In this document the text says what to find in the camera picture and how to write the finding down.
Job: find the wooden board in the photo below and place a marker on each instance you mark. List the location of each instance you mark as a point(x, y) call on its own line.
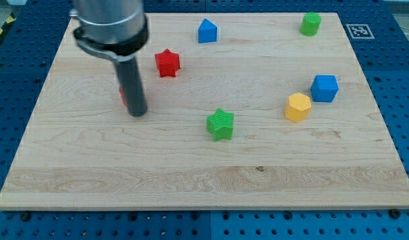
point(81, 150)

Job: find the green star block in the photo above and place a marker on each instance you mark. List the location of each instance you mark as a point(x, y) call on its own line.
point(220, 125)

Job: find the green cylinder block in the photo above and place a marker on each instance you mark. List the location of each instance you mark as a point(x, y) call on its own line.
point(310, 24)

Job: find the white fiducial marker tag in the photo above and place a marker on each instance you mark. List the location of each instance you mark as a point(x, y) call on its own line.
point(359, 31)

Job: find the blue cube block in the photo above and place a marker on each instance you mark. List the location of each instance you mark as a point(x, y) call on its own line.
point(324, 88)

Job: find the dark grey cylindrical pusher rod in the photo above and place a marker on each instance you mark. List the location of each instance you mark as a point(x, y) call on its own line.
point(130, 80)

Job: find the small red block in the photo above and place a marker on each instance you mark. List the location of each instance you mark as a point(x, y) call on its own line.
point(122, 96)

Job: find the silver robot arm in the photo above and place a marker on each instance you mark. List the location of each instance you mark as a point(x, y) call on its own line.
point(110, 29)

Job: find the yellow hexagon block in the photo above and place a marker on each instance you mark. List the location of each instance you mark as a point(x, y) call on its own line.
point(297, 107)

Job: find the blue triangular prism block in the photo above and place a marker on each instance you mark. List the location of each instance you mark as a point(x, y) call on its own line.
point(207, 32)

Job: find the red star block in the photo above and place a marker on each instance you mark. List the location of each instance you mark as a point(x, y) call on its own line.
point(167, 63)

